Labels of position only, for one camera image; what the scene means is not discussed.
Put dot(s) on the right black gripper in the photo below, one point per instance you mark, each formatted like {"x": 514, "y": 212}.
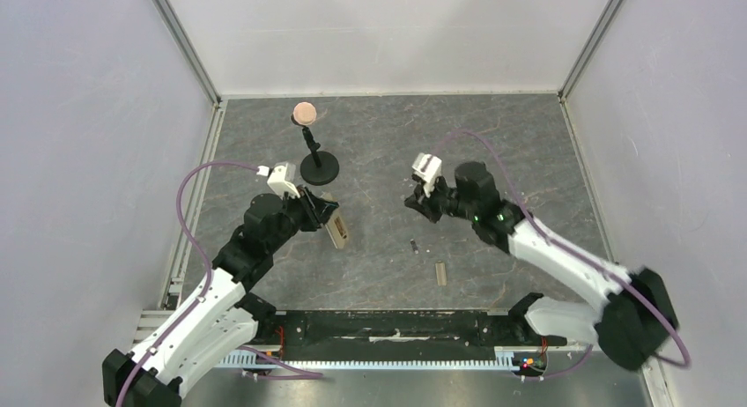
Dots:
{"x": 432, "y": 199}

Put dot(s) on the black stand with pink ball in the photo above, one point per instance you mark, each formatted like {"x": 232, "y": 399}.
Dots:
{"x": 318, "y": 168}

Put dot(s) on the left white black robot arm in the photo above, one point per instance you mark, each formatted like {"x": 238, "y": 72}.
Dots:
{"x": 221, "y": 314}

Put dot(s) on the beige remote control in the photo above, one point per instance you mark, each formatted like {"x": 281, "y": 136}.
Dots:
{"x": 336, "y": 228}

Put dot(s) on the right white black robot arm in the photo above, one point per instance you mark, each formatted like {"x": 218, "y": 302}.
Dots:
{"x": 628, "y": 315}

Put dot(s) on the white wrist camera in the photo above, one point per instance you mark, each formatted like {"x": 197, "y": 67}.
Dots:
{"x": 279, "y": 179}
{"x": 426, "y": 169}

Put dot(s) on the beige battery cover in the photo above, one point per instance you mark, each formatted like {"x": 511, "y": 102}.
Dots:
{"x": 441, "y": 273}

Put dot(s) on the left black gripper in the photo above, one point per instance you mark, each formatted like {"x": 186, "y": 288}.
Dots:
{"x": 311, "y": 205}

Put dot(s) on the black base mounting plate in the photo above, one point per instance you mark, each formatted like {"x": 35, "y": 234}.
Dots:
{"x": 396, "y": 334}

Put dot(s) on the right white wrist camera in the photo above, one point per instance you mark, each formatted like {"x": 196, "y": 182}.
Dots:
{"x": 426, "y": 169}

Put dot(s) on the white slotted cable duct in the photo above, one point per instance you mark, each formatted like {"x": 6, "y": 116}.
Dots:
{"x": 499, "y": 361}

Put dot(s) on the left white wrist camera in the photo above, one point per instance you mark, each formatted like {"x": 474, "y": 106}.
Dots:
{"x": 279, "y": 179}

